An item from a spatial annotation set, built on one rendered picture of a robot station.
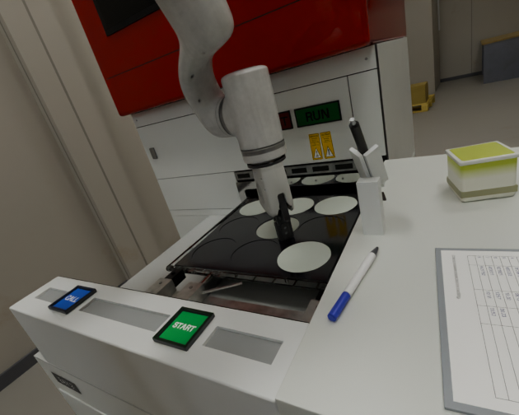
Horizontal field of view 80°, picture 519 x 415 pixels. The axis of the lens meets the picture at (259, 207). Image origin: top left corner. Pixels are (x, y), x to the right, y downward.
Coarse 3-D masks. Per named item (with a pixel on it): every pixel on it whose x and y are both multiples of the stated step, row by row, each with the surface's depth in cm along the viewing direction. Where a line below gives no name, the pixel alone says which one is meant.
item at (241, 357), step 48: (48, 288) 59; (96, 288) 54; (48, 336) 52; (96, 336) 41; (144, 336) 39; (240, 336) 35; (288, 336) 33; (96, 384) 51; (144, 384) 40; (192, 384) 33; (240, 384) 29
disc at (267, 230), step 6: (270, 222) 74; (294, 222) 71; (258, 228) 73; (264, 228) 72; (270, 228) 71; (294, 228) 68; (258, 234) 70; (264, 234) 69; (270, 234) 68; (276, 234) 68
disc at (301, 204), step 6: (294, 198) 84; (300, 198) 83; (306, 198) 82; (294, 204) 80; (300, 204) 79; (306, 204) 78; (312, 204) 78; (288, 210) 78; (294, 210) 77; (300, 210) 76
